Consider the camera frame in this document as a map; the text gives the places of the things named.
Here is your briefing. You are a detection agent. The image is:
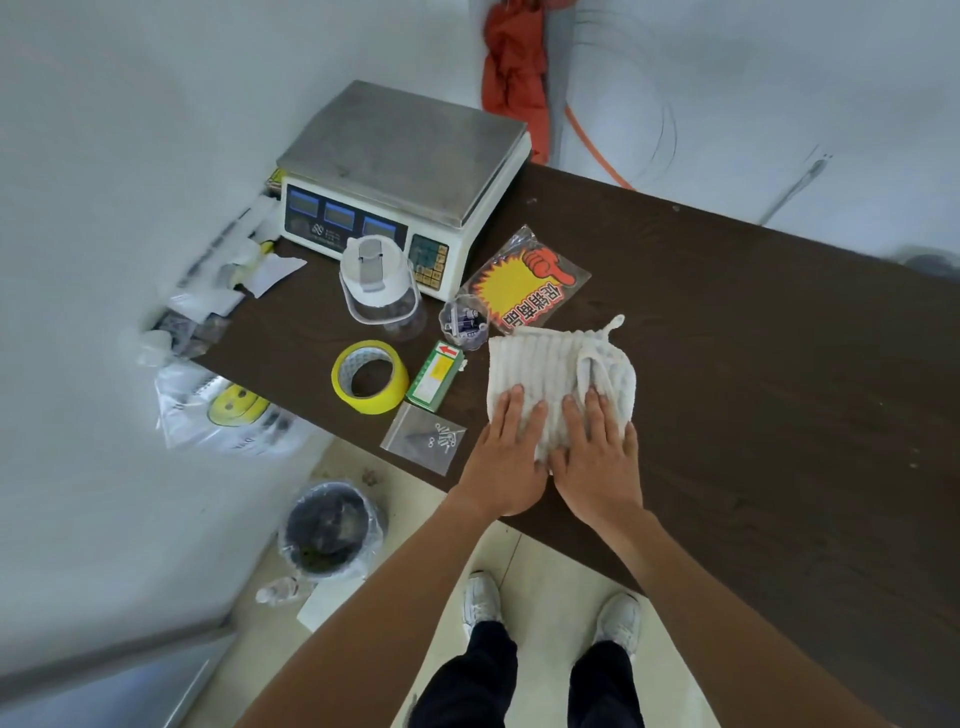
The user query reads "person's left hand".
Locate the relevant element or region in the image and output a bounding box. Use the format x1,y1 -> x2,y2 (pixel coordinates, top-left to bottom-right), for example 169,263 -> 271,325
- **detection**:
449,384 -> 550,520

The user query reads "person's right hand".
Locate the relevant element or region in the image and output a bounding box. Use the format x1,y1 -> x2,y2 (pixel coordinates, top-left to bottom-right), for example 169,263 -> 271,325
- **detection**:
548,386 -> 645,530

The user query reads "small zip bag of screws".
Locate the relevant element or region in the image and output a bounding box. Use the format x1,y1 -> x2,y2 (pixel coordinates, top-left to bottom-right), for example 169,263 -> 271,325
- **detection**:
378,401 -> 468,478

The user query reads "white ribbed cloth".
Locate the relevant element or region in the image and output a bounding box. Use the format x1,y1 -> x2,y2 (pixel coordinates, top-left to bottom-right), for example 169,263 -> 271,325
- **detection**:
485,314 -> 639,463

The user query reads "small green box red arrow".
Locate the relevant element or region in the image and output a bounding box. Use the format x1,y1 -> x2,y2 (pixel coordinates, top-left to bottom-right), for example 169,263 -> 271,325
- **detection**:
404,339 -> 466,414

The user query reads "yellow tape roll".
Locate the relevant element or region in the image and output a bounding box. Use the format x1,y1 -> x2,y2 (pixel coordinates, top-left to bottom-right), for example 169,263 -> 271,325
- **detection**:
330,339 -> 411,416

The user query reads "small clear round container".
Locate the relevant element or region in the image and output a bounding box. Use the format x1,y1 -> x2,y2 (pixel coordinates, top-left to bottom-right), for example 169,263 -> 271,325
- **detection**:
438,293 -> 493,352

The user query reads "black trash bin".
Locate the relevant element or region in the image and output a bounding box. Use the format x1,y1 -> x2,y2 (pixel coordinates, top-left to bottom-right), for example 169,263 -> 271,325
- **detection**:
277,479 -> 388,583

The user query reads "clear bag yellow starburst sign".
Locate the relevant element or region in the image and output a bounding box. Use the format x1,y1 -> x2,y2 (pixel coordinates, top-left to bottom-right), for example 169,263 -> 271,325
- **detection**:
461,224 -> 592,335

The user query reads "clear jar with white lid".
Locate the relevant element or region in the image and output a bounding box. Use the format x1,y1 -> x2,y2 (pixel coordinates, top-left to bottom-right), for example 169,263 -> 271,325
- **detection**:
338,233 -> 429,343

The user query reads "person's right forearm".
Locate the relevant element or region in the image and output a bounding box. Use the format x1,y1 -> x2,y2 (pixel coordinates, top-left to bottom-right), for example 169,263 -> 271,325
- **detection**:
599,509 -> 894,728

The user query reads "person's left forearm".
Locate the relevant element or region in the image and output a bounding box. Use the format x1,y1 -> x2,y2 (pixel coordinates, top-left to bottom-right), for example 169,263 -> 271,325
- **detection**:
236,491 -> 500,728

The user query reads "person's left white shoe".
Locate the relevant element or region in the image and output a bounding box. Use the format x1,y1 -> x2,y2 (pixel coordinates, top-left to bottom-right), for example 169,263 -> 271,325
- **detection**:
461,569 -> 504,639

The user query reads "person's white shoe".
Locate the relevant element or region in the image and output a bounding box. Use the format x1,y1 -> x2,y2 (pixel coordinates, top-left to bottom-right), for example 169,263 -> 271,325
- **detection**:
461,569 -> 504,639
592,592 -> 645,661

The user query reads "person's right white shoe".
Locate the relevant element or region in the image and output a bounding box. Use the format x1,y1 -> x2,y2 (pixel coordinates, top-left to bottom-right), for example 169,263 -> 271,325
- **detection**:
592,592 -> 645,661

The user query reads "white flat floor sheet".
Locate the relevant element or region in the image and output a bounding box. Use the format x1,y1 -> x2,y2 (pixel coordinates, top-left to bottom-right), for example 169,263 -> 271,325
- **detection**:
296,575 -> 365,634

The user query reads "small clear bottle white cap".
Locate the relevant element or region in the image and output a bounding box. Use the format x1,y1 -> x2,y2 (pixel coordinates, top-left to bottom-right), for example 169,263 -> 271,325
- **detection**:
254,575 -> 313,609

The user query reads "white bag with yellow smiley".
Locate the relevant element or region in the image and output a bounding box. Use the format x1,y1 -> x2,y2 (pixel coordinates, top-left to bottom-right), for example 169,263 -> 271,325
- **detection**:
153,359 -> 320,459

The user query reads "white electronic scale steel pan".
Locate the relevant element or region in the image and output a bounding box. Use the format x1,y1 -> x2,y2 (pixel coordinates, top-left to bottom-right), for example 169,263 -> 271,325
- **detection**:
275,80 -> 534,303

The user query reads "pile of white plastic bags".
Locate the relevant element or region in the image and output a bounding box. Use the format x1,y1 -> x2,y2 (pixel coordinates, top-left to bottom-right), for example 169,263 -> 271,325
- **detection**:
134,194 -> 309,369

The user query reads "grey metal pipe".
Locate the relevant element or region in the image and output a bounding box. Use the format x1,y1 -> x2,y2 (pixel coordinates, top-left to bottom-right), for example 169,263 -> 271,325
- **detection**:
543,0 -> 575,166

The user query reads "white round bin dark lid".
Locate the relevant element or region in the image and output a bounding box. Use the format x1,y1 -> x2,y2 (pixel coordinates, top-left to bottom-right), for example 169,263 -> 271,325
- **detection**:
892,247 -> 960,283

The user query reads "orange cable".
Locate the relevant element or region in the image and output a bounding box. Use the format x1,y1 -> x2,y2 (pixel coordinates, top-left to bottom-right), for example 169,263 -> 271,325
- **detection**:
563,104 -> 635,191

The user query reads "thin wire loop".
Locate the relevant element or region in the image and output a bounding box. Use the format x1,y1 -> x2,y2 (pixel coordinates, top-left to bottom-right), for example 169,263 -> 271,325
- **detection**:
577,14 -> 680,185

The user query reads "grey wall plug with conduit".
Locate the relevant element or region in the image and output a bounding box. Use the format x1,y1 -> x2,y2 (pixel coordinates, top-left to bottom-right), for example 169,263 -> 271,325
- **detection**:
757,153 -> 834,226

